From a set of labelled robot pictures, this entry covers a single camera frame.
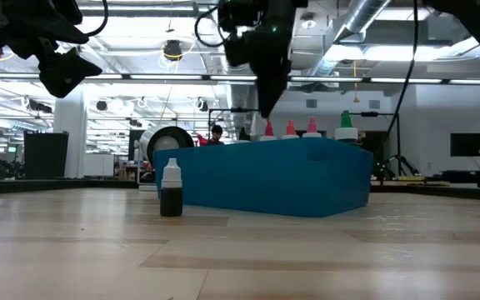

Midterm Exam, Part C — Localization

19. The silver slanted ventilation duct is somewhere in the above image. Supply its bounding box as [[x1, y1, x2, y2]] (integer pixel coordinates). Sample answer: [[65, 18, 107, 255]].
[[289, 0, 393, 78]]

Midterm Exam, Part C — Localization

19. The black wall monitor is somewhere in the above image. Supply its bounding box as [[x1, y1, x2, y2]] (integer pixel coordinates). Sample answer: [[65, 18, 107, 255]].
[[450, 132, 480, 158]]

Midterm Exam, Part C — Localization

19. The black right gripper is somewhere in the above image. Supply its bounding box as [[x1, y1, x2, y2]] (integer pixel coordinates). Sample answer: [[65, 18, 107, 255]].
[[222, 0, 308, 120]]

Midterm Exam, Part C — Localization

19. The long overhead light strip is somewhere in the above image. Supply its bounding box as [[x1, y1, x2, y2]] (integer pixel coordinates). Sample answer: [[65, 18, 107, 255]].
[[0, 72, 480, 87]]

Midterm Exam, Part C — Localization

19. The person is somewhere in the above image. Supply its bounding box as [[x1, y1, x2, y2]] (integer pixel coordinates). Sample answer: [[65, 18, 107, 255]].
[[200, 124, 226, 147]]

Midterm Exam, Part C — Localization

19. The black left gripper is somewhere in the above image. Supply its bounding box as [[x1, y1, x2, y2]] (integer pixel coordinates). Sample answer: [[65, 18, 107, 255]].
[[0, 0, 103, 99]]

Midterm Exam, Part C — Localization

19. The black tripod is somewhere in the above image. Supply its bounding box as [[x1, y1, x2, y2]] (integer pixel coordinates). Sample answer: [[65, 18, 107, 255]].
[[379, 154, 421, 178]]

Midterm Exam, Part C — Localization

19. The orange food coloring bottle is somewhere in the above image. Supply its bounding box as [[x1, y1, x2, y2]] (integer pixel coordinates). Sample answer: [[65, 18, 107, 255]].
[[281, 120, 300, 140]]

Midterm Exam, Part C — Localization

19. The green food coloring bottle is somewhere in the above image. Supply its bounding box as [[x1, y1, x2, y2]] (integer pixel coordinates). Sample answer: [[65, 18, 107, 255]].
[[334, 110, 359, 145]]

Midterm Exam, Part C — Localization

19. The black hanging ceiling lamp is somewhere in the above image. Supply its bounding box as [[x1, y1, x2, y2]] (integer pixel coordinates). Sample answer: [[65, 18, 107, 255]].
[[162, 39, 183, 63]]

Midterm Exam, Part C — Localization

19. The blue plastic bin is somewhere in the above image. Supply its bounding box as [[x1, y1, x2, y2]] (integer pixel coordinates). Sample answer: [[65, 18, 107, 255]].
[[152, 137, 374, 219]]

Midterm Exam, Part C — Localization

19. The small white-capped dropper bottle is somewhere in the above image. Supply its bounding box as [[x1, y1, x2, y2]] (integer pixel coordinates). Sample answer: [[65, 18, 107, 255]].
[[159, 157, 184, 218]]

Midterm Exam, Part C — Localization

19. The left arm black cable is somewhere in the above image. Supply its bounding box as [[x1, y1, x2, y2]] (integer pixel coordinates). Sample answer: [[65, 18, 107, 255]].
[[82, 0, 110, 38]]

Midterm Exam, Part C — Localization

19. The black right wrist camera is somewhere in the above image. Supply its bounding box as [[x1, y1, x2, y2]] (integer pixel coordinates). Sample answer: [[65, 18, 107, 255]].
[[217, 0, 266, 33]]

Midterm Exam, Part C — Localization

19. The black cabinet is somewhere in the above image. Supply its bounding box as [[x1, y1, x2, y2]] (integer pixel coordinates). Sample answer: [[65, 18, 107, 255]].
[[22, 131, 70, 180]]

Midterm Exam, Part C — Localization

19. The red food coloring bottle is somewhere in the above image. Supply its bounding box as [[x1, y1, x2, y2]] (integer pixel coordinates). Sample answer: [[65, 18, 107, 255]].
[[258, 120, 278, 142]]

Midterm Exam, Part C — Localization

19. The pink food coloring bottle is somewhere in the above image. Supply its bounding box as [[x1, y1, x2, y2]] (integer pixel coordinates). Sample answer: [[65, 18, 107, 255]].
[[301, 117, 323, 139]]

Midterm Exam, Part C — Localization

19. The black metal stand frame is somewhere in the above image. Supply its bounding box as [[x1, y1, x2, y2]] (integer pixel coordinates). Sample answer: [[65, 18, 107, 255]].
[[207, 107, 262, 141], [350, 111, 402, 178]]

